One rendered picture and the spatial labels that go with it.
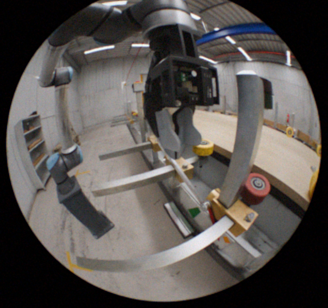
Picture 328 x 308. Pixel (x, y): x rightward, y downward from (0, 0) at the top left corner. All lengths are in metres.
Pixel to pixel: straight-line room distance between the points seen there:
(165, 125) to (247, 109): 0.12
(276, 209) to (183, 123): 0.46
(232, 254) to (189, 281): 0.74
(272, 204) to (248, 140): 0.36
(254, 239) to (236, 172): 0.43
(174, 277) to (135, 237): 0.57
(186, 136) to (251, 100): 0.12
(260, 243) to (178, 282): 0.73
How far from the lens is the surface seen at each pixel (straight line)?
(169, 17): 0.17
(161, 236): 1.11
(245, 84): 0.16
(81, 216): 1.05
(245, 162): 0.17
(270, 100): 0.20
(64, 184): 0.89
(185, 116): 0.18
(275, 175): 0.35
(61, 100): 0.75
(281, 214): 0.50
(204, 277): 1.11
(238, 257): 0.41
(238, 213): 0.24
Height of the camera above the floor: 1.06
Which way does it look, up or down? 23 degrees down
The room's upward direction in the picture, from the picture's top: 4 degrees counter-clockwise
